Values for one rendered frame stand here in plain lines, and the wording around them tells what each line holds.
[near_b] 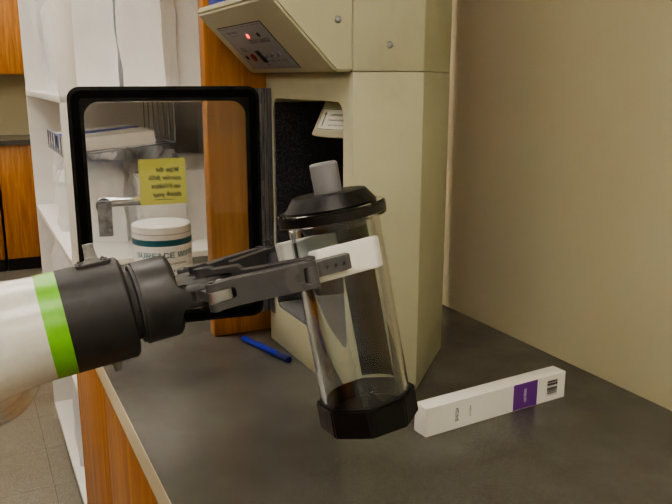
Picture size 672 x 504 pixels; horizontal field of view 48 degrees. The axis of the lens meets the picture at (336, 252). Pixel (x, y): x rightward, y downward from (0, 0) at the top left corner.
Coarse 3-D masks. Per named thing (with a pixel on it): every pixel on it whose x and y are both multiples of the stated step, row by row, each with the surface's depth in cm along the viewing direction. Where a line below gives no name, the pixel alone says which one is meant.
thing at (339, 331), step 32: (352, 224) 70; (384, 256) 73; (352, 288) 71; (384, 288) 73; (320, 320) 72; (352, 320) 71; (384, 320) 72; (320, 352) 73; (352, 352) 72; (384, 352) 73; (320, 384) 75; (352, 384) 72; (384, 384) 73
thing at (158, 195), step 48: (96, 144) 118; (144, 144) 120; (192, 144) 123; (240, 144) 126; (96, 192) 120; (144, 192) 122; (192, 192) 125; (240, 192) 127; (96, 240) 121; (144, 240) 124; (192, 240) 126; (240, 240) 129
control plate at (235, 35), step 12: (240, 24) 108; (252, 24) 104; (228, 36) 116; (240, 36) 112; (252, 36) 108; (264, 36) 104; (240, 48) 117; (252, 48) 113; (264, 48) 109; (276, 48) 105; (252, 60) 118; (276, 60) 110; (288, 60) 106
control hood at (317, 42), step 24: (240, 0) 100; (264, 0) 94; (288, 0) 92; (312, 0) 93; (336, 0) 95; (216, 24) 116; (264, 24) 101; (288, 24) 95; (312, 24) 94; (336, 24) 96; (288, 48) 102; (312, 48) 96; (336, 48) 96; (264, 72) 120; (288, 72) 111
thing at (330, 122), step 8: (328, 104) 113; (336, 104) 111; (328, 112) 112; (336, 112) 110; (320, 120) 113; (328, 120) 111; (336, 120) 110; (320, 128) 112; (328, 128) 111; (336, 128) 110; (320, 136) 112; (328, 136) 110; (336, 136) 109
